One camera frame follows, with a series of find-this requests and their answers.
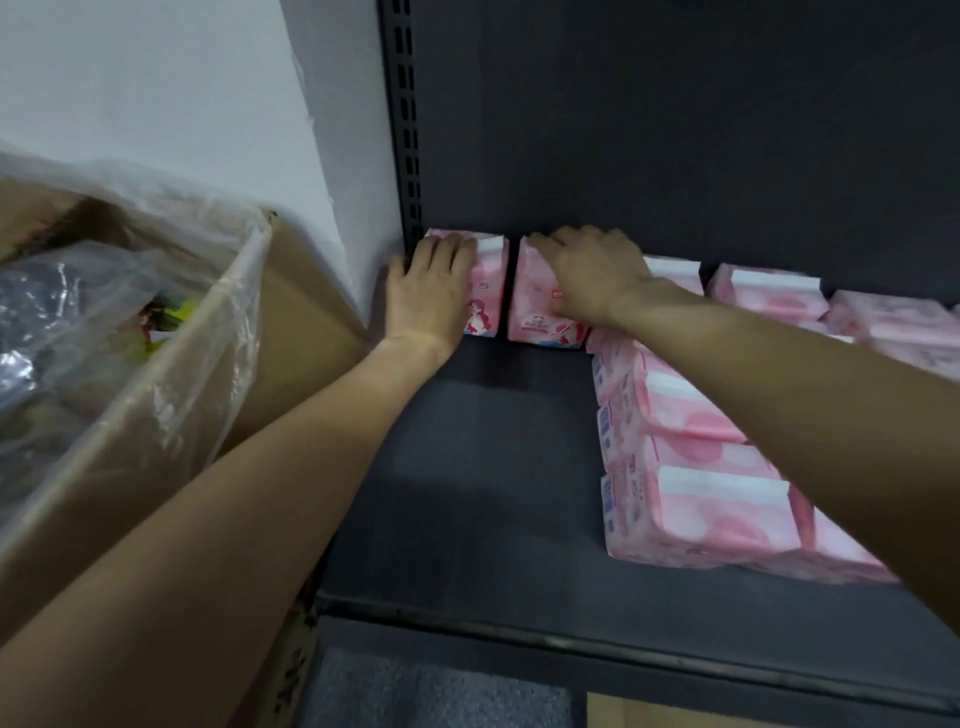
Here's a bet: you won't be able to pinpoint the person's right hand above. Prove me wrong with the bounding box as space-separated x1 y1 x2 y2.
527 225 678 331

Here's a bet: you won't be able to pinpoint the person's left hand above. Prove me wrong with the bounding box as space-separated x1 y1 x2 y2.
384 234 481 361

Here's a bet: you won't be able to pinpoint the pink cartoon print tissue packet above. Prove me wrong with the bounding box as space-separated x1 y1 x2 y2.
507 234 595 351
422 228 510 339

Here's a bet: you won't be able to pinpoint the person's right forearm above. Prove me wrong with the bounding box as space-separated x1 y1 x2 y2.
619 288 960 637

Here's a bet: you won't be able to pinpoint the person's left forearm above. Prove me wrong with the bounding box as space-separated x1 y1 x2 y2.
0 334 453 728

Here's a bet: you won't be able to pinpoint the brown cardboard box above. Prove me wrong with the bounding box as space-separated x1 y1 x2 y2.
0 176 370 728

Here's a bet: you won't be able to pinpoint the dark metal shelf unit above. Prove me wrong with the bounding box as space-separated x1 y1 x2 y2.
296 0 960 728

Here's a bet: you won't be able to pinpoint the colourful goods in bag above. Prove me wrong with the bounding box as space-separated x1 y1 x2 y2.
133 294 205 355

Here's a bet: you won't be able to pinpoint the pile of pink white packs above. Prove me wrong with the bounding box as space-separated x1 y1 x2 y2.
585 255 960 588

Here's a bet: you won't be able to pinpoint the clear plastic bag liner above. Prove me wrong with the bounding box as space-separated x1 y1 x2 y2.
0 141 273 556

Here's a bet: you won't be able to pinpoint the tan cardboard carton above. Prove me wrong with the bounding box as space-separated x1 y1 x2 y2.
586 693 924 728

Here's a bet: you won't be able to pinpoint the black perforated shelf post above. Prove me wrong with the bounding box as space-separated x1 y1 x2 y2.
377 0 427 260

